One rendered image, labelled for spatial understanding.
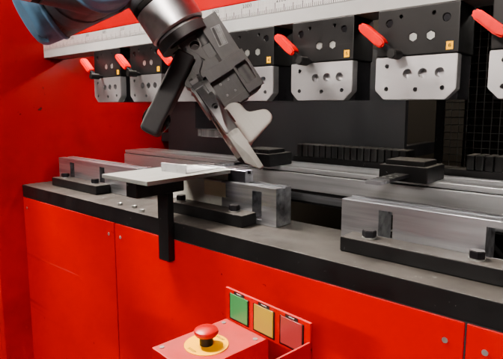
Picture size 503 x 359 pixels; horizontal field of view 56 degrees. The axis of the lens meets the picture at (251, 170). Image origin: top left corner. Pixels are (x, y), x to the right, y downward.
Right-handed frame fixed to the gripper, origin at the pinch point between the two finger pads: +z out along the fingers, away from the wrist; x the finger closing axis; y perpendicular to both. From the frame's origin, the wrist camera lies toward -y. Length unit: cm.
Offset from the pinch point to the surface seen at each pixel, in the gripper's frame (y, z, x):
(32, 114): -50, -52, 121
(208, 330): -19.1, 18.5, 11.7
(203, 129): -1, -11, 67
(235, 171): 0, 3, 58
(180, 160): -13, -8, 111
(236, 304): -13.9, 19.9, 19.0
